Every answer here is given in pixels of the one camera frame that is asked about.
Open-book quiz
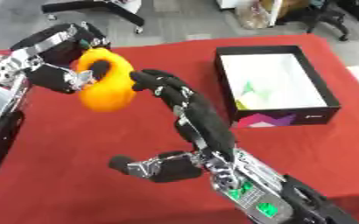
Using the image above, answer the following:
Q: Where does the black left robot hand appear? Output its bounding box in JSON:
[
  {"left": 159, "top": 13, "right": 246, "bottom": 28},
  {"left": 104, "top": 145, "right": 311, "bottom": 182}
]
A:
[{"left": 8, "top": 22, "right": 112, "bottom": 95}]

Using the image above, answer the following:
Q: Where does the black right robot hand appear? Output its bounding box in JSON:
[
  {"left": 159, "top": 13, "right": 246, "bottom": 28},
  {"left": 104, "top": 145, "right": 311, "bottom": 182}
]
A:
[{"left": 107, "top": 68, "right": 241, "bottom": 184}]

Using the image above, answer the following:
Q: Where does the translucent plastic bag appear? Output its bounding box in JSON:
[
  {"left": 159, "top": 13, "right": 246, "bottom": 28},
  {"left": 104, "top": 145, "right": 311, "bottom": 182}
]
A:
[{"left": 236, "top": 0, "right": 278, "bottom": 30}]

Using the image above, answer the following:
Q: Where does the black box with white inside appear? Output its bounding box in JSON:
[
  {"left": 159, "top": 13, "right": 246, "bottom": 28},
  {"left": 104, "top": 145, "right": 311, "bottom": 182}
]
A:
[{"left": 213, "top": 45, "right": 342, "bottom": 129}]

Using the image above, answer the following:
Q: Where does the orange toy fruit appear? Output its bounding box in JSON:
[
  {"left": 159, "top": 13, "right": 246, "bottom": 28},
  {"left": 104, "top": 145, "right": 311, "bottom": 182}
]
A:
[{"left": 74, "top": 46, "right": 138, "bottom": 113}]

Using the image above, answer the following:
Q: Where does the black office chair base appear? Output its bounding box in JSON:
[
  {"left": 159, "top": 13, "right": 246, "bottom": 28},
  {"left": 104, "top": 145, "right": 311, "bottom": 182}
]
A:
[{"left": 39, "top": 0, "right": 148, "bottom": 34}]

